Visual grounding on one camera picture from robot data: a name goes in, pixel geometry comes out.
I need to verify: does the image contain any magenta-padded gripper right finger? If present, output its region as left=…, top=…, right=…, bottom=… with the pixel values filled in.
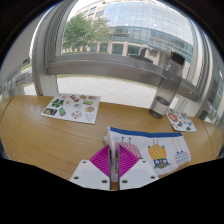
left=114, top=144, right=160, bottom=191

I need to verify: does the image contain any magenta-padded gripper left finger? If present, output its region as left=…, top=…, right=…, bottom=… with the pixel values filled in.
left=69, top=144, right=113, bottom=192

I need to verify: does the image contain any white printed towel blue edge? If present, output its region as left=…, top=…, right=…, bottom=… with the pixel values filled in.
left=103, top=125, right=192, bottom=183

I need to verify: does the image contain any sticker sheet with round stickers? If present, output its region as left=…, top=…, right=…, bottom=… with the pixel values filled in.
left=165, top=108, right=198, bottom=133

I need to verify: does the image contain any sticker sheet with green stickers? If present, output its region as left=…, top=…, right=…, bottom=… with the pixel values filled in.
left=40, top=93, right=101, bottom=125

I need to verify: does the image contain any clear bottle with black cap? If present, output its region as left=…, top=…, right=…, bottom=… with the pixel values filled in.
left=148, top=51, right=186, bottom=120

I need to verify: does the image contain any green tree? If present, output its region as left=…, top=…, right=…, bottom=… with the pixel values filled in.
left=62, top=13, right=111, bottom=54

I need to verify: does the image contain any glass office building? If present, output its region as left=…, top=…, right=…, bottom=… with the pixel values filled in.
left=63, top=0, right=196, bottom=73

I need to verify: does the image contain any grey window frame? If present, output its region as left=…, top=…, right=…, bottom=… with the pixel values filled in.
left=31, top=0, right=214, bottom=111

